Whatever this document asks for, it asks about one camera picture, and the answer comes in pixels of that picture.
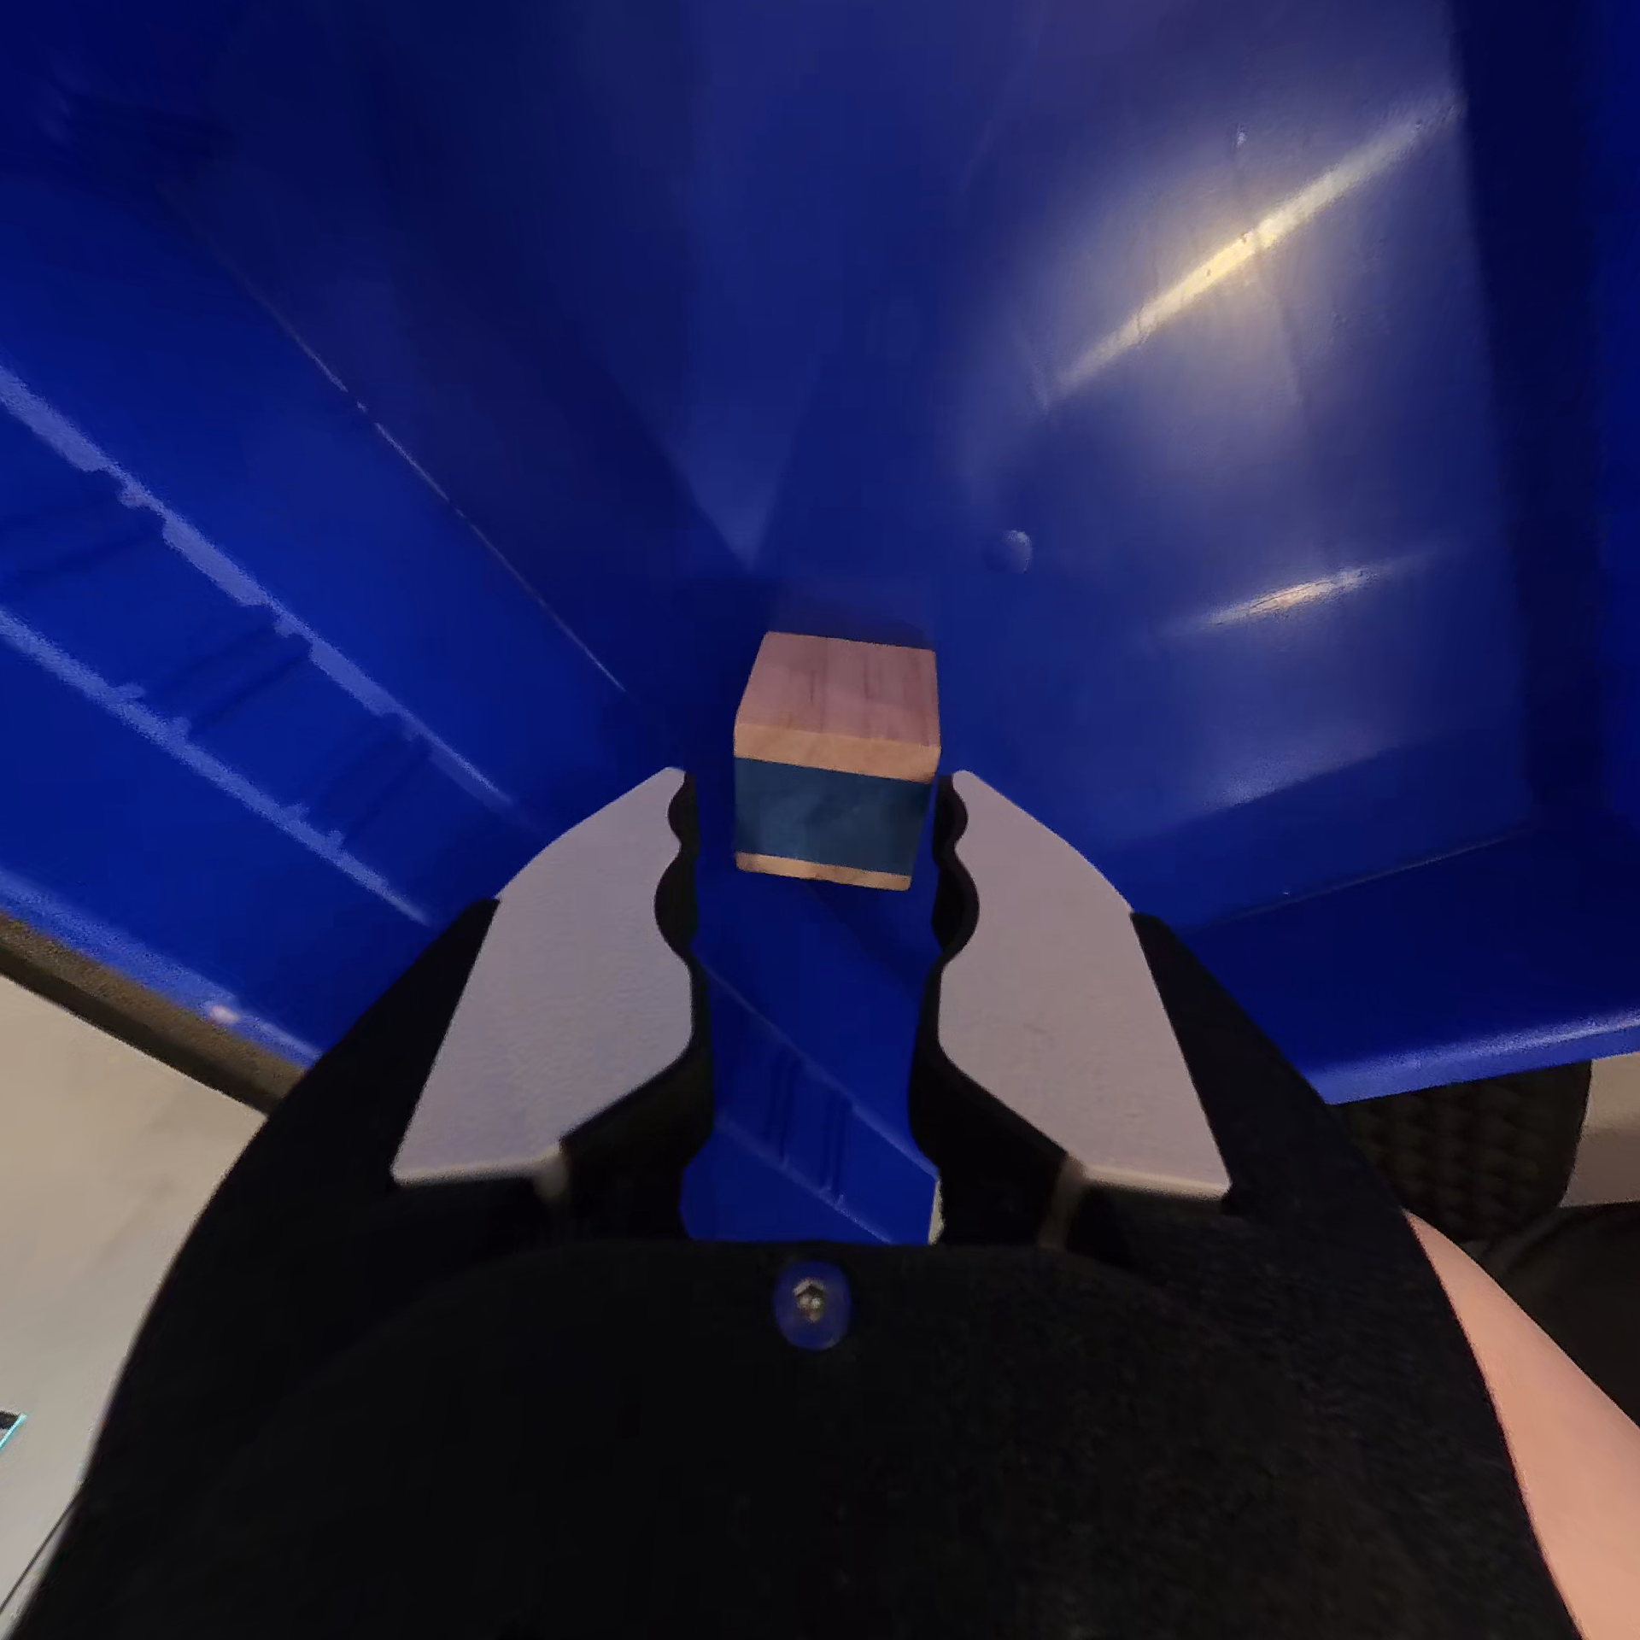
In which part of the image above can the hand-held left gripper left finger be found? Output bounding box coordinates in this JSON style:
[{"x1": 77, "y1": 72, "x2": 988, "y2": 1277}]
[{"x1": 389, "y1": 765, "x2": 719, "y2": 1241}]

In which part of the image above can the blue plastic bin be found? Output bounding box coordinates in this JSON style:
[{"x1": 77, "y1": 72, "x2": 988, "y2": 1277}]
[{"x1": 0, "y1": 0, "x2": 1640, "y2": 1247}]

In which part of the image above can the black mesh chair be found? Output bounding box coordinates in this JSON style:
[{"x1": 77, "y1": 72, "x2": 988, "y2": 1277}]
[{"x1": 1332, "y1": 1060, "x2": 1594, "y2": 1241}]

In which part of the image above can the person's bare leg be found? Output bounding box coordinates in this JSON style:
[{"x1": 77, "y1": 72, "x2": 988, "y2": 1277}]
[{"x1": 1406, "y1": 1210, "x2": 1640, "y2": 1640}]

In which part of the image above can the wooden cube with blue mark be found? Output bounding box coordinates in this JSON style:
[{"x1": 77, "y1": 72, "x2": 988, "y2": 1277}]
[{"x1": 733, "y1": 630, "x2": 943, "y2": 892}]

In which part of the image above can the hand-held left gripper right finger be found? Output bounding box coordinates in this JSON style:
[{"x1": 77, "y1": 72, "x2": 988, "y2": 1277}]
[{"x1": 904, "y1": 769, "x2": 1234, "y2": 1247}]

